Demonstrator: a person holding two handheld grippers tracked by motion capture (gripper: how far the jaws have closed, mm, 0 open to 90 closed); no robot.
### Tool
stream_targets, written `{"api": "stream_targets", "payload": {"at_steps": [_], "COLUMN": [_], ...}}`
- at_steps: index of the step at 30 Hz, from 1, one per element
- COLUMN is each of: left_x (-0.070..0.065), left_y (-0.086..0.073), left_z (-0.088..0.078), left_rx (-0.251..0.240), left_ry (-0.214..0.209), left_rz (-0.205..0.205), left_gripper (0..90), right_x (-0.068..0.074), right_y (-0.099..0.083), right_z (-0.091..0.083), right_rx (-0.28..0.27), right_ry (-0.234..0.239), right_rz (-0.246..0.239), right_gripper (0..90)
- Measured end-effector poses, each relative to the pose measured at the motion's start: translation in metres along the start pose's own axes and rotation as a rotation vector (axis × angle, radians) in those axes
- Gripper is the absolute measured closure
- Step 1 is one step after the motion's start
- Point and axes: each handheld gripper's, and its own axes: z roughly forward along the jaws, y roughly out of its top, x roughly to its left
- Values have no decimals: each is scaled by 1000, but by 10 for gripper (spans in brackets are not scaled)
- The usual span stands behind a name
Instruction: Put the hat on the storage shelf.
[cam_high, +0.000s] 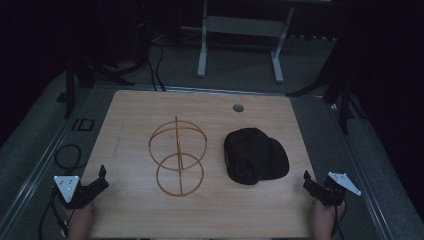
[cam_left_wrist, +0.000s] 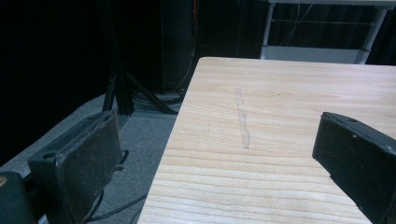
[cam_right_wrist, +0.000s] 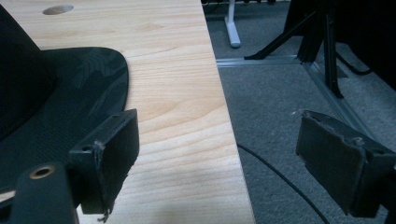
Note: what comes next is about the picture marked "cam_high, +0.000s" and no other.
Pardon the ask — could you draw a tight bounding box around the person's left hand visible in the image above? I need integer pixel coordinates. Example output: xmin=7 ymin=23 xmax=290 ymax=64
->
xmin=66 ymin=200 xmax=96 ymax=240

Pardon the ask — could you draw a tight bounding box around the black cap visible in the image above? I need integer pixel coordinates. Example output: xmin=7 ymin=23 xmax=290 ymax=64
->
xmin=223 ymin=127 xmax=290 ymax=186

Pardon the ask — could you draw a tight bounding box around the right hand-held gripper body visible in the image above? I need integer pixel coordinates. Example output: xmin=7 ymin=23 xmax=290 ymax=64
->
xmin=308 ymin=171 xmax=362 ymax=207

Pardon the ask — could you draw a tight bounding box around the black cable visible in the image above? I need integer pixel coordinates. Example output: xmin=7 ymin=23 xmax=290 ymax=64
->
xmin=37 ymin=186 xmax=70 ymax=240
xmin=146 ymin=41 xmax=167 ymax=92
xmin=331 ymin=199 xmax=348 ymax=240
xmin=53 ymin=143 xmax=88 ymax=172

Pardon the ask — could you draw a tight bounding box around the white metal desk frame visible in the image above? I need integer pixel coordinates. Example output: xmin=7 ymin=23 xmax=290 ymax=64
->
xmin=196 ymin=0 xmax=296 ymax=85

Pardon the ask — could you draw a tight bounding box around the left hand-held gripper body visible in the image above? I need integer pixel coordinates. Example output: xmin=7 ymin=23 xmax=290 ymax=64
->
xmin=53 ymin=175 xmax=110 ymax=210

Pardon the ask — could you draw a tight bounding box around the golden wire hat stand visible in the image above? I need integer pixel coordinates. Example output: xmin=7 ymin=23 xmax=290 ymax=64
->
xmin=147 ymin=115 xmax=208 ymax=198

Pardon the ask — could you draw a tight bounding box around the black tripod stand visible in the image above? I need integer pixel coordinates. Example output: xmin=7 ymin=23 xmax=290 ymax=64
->
xmin=285 ymin=39 xmax=368 ymax=136
xmin=56 ymin=43 xmax=149 ymax=120

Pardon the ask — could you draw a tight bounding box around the person's right hand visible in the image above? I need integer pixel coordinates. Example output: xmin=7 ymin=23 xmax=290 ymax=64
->
xmin=311 ymin=198 xmax=346 ymax=240

